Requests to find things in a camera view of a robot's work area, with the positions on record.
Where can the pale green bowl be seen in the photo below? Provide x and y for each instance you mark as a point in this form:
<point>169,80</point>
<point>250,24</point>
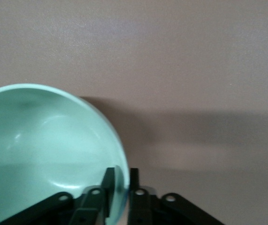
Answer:
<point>42,145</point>

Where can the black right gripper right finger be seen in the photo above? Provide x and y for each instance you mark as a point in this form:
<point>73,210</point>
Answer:
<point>136,206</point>

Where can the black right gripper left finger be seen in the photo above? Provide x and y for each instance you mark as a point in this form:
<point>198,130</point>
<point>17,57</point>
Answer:
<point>109,187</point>

